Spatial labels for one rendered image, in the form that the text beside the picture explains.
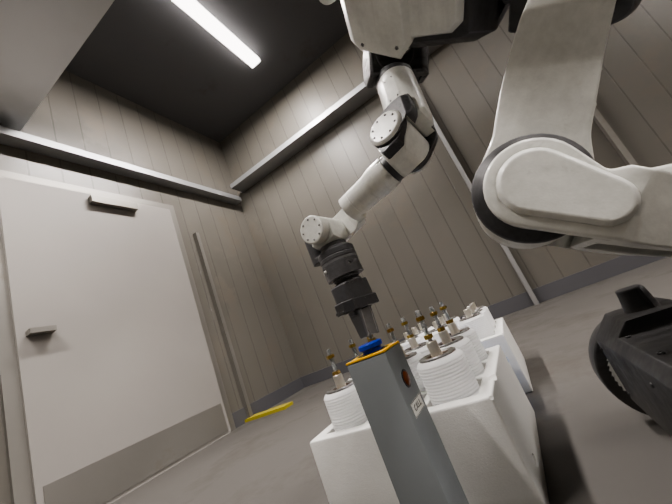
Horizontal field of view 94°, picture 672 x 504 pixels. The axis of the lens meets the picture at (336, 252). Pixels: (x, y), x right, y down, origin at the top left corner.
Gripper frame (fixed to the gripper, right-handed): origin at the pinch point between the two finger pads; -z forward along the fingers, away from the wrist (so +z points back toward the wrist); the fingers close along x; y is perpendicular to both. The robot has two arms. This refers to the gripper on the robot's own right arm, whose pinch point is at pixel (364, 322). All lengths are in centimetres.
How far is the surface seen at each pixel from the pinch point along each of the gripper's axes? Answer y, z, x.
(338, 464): 11.7, -23.6, -10.8
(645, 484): -32.0, -36.5, 5.9
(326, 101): 110, 254, 226
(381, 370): -14.0, -7.6, -17.9
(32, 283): 201, 99, -35
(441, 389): -12.1, -16.2, -1.9
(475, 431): -16.0, -23.0, -4.0
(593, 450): -25.1, -36.5, 15.7
